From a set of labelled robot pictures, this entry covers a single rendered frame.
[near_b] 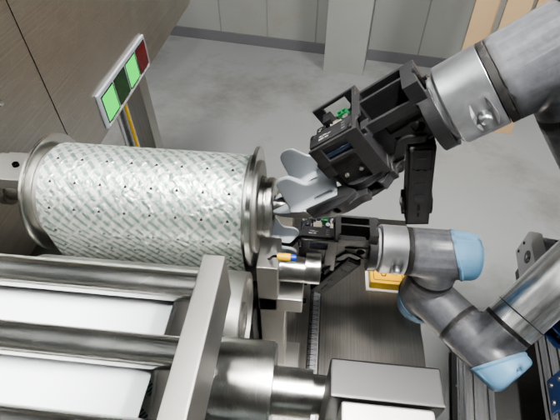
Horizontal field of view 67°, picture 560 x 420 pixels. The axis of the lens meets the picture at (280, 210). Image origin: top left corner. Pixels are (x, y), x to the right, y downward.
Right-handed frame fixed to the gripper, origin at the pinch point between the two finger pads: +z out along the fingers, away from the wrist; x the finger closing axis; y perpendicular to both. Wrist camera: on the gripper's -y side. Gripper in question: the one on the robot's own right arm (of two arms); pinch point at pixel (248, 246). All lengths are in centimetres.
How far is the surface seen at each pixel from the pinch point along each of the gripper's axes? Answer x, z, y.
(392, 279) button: -7.5, -26.8, -16.6
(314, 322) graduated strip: 2.3, -11.9, -19.0
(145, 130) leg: -71, 48, -33
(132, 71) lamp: -35.5, 29.4, 9.6
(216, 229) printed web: 12.0, 0.8, 18.1
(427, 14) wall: -275, -83, -71
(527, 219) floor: -116, -122, -109
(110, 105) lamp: -23.3, 29.4, 9.3
